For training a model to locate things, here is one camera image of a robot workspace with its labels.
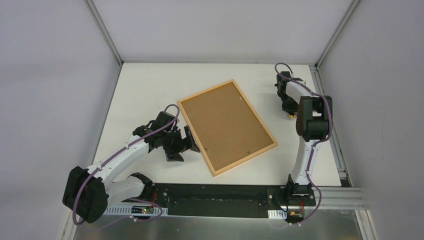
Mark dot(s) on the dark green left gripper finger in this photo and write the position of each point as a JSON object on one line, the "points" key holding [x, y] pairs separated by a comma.
{"points": [[173, 157], [189, 140]]}

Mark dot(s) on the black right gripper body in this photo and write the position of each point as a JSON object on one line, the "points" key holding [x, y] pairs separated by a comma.
{"points": [[288, 105]]}

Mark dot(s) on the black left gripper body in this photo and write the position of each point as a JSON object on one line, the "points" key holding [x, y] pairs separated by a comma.
{"points": [[180, 144]]}

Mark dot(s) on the yellow wooden picture frame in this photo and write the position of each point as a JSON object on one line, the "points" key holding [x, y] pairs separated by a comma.
{"points": [[271, 142]]}

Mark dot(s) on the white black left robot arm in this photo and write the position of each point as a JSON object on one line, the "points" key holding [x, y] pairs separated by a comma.
{"points": [[90, 191]]}

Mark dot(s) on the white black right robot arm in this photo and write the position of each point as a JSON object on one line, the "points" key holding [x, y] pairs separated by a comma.
{"points": [[228, 130]]}

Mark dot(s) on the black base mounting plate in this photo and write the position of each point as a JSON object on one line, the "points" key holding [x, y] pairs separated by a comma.
{"points": [[223, 200]]}

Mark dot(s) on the aluminium corner profile right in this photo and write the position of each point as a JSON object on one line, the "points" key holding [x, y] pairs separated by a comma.
{"points": [[323, 74]]}

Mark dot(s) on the aluminium corner profile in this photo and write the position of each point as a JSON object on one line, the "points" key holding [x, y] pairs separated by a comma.
{"points": [[323, 74], [98, 20]]}

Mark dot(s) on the aluminium corner profile left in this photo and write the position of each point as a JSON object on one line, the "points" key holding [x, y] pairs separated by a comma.
{"points": [[98, 20]]}

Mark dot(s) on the white slotted cable duct left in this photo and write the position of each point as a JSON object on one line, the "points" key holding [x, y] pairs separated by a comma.
{"points": [[139, 210]]}

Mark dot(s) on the white slotted cable duct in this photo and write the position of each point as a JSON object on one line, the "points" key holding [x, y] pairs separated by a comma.
{"points": [[139, 210], [277, 214]]}

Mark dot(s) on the aluminium front table rail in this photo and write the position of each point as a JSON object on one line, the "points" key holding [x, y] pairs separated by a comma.
{"points": [[343, 198]]}

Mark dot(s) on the white slotted cable duct right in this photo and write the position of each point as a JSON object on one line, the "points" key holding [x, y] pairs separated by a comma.
{"points": [[277, 214]]}

